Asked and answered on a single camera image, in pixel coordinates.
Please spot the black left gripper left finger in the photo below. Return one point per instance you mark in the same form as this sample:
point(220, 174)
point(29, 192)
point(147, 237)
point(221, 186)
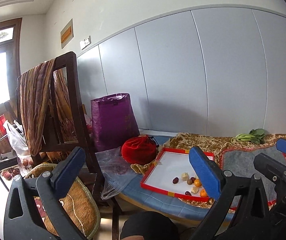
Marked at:
point(22, 219)

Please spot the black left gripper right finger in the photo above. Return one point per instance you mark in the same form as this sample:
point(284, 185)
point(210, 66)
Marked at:
point(251, 219)

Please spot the small orange mandarin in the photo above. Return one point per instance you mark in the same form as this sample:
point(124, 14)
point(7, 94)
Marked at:
point(203, 193)

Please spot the pale sugarcane chunk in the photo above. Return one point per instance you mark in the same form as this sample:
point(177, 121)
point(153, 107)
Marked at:
point(195, 190)
point(185, 176)

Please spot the large orange mandarin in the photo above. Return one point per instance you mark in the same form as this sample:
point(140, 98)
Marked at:
point(197, 183)

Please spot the dark red jujube date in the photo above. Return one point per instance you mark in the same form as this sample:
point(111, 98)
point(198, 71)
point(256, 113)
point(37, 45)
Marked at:
point(175, 180)

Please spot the green leafy vegetable bunch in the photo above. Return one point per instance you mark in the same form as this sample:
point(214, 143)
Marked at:
point(255, 136)

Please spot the blue quilted table cover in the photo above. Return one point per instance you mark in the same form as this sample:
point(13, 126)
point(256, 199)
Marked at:
point(170, 206)

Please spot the red white shallow box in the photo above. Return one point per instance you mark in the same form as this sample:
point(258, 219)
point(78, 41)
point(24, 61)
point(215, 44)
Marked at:
point(171, 163)

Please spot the white plastic bag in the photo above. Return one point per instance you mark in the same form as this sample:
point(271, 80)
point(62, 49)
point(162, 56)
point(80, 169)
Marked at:
point(16, 138)

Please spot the clear plastic bag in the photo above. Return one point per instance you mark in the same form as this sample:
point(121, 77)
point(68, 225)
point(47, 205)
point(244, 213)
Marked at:
point(116, 171)

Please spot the purple gift bag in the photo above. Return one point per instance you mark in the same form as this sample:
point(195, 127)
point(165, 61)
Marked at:
point(113, 121)

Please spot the striped brown scarf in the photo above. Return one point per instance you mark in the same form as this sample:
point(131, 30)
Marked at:
point(34, 93)

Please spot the red velvet drawstring pouch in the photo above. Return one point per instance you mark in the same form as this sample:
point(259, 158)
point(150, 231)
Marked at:
point(139, 150)

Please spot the white wall switch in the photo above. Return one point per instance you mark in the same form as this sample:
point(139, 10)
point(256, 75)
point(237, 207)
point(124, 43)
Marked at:
point(85, 42)

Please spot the wall plaque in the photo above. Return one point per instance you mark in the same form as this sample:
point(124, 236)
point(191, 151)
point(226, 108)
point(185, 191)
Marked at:
point(66, 34)

